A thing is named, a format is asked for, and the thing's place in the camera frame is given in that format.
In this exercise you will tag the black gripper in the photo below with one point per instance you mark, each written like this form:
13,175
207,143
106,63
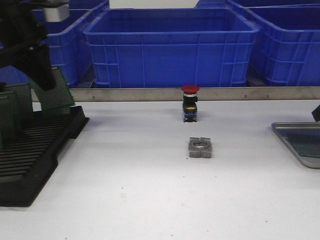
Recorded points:
21,36

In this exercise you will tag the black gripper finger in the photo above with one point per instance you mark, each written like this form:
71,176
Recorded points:
316,114

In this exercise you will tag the green perforated circuit board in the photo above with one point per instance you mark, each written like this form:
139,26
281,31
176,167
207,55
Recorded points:
306,145
1,143
58,97
24,100
9,115
56,111

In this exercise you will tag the silver metal tray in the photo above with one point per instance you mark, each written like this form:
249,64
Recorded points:
282,129

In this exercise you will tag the black slotted board rack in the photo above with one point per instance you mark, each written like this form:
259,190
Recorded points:
28,161

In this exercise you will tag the left blue plastic crate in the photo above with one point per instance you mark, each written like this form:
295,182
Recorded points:
67,43

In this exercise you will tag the blue plastic crate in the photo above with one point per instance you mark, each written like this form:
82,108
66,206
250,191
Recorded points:
159,48
286,51
67,43

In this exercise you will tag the right blue plastic crate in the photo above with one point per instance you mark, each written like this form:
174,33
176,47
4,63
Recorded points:
286,51

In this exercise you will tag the center blue plastic crate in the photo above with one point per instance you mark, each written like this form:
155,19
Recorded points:
159,48

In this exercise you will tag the grey metal clamp block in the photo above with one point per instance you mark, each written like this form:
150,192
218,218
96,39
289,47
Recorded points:
200,147

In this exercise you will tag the red emergency stop button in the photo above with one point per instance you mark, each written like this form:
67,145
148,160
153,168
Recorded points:
189,106

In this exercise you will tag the far right blue crate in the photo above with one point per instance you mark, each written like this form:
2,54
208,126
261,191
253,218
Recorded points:
253,3

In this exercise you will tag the steel table edge rail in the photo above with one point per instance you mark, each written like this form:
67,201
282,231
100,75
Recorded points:
173,94

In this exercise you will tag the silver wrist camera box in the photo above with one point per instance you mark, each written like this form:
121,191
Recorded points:
56,12

